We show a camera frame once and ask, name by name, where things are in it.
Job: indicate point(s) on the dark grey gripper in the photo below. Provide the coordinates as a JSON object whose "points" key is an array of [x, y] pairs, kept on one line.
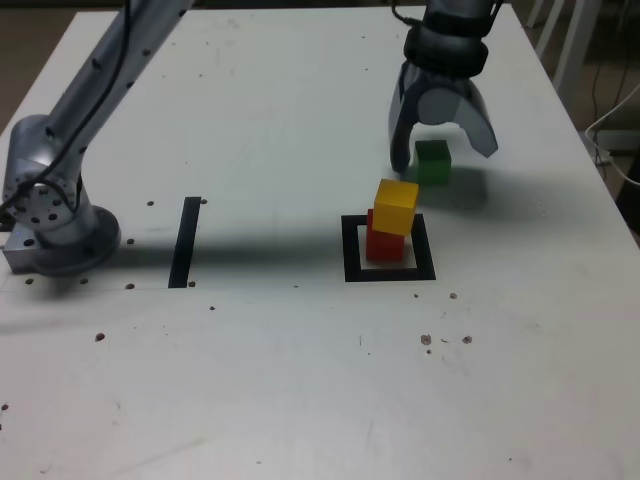
{"points": [[445, 81]]}

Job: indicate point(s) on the green cube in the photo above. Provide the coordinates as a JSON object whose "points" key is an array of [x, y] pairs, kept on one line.
{"points": [[434, 162]]}

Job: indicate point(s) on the yellow cube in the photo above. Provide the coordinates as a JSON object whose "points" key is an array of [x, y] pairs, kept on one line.
{"points": [[395, 210]]}

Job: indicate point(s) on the red cube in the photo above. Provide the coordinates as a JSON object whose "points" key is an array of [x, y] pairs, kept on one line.
{"points": [[382, 247]]}

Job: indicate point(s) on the black tape square outline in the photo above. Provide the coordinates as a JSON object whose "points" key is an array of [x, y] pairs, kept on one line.
{"points": [[350, 250]]}

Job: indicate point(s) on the white furniture leg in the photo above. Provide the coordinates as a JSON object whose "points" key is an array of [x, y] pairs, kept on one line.
{"points": [[575, 45], [536, 12], [550, 25]]}

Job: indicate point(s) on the black tape strip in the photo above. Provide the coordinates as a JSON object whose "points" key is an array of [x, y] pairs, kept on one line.
{"points": [[184, 240]]}

